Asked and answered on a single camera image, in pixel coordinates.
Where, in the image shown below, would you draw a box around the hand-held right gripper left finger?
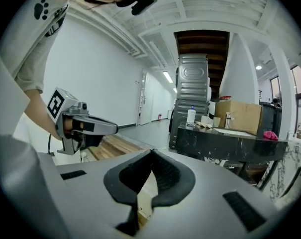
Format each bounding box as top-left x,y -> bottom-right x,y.
37,148 -> 155,239

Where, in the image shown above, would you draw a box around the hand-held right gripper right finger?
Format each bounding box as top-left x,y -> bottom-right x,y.
137,148 -> 289,239

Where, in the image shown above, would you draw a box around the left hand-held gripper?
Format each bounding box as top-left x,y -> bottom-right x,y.
47,87 -> 119,157

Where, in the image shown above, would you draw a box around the white plastic lid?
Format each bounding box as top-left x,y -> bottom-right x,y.
136,168 -> 158,230

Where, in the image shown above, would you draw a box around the person's left forearm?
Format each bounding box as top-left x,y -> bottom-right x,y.
22,88 -> 63,142

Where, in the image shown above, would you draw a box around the person's left hand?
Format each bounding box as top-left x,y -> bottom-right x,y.
63,119 -> 86,135

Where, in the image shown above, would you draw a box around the wooden steps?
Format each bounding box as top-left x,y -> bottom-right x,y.
87,133 -> 152,162

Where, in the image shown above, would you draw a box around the white door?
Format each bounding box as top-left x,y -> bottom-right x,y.
138,72 -> 156,127

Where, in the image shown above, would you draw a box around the black marble-top table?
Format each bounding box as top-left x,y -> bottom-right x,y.
176,122 -> 289,184

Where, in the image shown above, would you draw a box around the long ceiling light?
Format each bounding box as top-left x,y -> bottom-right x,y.
162,71 -> 175,85

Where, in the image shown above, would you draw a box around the white bottle blue cap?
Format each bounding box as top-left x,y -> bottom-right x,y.
186,104 -> 197,126

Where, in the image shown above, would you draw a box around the white marble-pattern cabinet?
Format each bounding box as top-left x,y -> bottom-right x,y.
261,137 -> 301,204

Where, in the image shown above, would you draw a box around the pink cloth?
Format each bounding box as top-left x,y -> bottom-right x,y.
263,130 -> 279,142

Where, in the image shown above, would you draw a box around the brown cardboard box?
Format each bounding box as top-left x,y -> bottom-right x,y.
214,100 -> 263,136

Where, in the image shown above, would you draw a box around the black cabinet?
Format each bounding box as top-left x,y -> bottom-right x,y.
258,101 -> 283,138

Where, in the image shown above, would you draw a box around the grey paw-print shirt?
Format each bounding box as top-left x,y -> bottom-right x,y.
0,0 -> 77,95

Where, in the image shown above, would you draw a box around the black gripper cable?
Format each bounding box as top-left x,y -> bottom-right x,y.
47,132 -> 54,156

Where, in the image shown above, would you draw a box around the black head-worn camera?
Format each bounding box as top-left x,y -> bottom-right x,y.
116,0 -> 159,17

